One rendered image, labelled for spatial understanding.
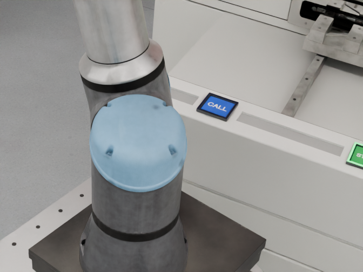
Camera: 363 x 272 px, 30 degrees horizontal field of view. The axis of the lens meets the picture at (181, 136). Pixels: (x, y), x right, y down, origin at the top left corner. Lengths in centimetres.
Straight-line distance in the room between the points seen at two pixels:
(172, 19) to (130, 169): 107
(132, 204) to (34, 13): 260
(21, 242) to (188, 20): 90
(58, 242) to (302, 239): 44
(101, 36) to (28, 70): 211
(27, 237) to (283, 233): 44
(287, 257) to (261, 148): 24
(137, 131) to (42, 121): 187
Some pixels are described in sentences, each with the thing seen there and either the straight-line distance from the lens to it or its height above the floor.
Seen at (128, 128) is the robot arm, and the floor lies 113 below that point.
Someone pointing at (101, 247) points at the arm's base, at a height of 97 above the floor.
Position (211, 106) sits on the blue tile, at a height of 96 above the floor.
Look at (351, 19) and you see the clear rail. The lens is 165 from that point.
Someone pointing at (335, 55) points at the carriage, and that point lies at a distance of 157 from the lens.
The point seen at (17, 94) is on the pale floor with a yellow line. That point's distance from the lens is 282.
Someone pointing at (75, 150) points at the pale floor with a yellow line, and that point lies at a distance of 253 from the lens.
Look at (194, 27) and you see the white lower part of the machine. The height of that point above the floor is 75.
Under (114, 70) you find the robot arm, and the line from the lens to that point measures 88.
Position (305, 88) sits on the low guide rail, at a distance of 145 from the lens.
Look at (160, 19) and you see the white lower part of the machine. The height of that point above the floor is 74.
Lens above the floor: 164
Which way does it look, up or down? 39 degrees down
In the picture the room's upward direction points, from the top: 7 degrees clockwise
